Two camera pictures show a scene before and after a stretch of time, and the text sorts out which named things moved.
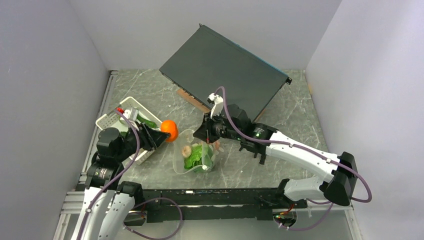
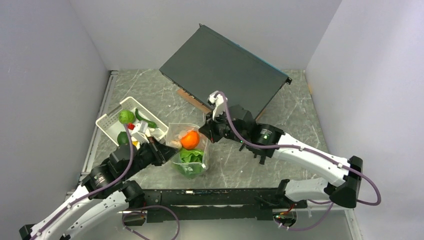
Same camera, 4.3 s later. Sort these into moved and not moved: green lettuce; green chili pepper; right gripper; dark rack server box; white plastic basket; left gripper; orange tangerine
Moved: green lettuce; orange tangerine; left gripper
Not moved: right gripper; green chili pepper; white plastic basket; dark rack server box
